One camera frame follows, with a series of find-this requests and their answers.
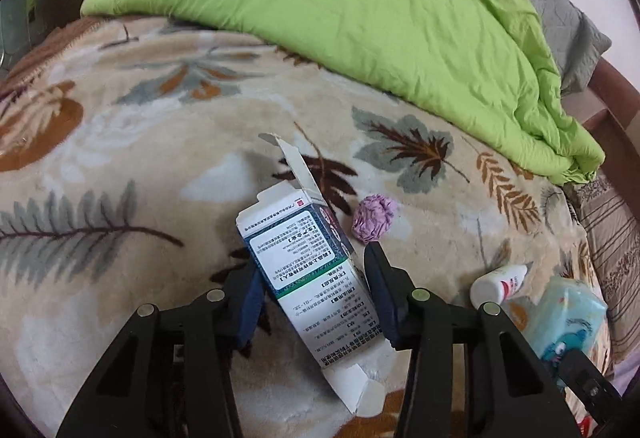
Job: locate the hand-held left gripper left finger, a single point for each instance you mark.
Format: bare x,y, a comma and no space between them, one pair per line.
247,313

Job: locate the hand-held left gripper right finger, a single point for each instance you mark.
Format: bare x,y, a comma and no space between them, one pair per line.
382,298

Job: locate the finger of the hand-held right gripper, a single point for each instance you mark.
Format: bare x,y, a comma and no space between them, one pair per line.
590,385

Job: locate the light blue tissue packet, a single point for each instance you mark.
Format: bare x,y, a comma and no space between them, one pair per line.
565,313

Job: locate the white medicine box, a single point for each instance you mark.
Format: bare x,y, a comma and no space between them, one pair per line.
310,268

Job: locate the purple crumpled paper ball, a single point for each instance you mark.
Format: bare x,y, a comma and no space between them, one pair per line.
375,220

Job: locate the small white bottle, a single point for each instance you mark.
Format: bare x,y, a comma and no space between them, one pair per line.
492,285

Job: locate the striped beige bed sheet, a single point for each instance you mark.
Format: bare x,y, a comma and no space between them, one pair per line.
615,243

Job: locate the green quilt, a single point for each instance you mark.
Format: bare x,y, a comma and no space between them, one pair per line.
350,8

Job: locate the grey quilted pillow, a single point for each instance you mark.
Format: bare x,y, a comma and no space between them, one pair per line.
555,3

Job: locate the glass panel door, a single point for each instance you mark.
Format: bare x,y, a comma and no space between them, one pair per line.
20,18

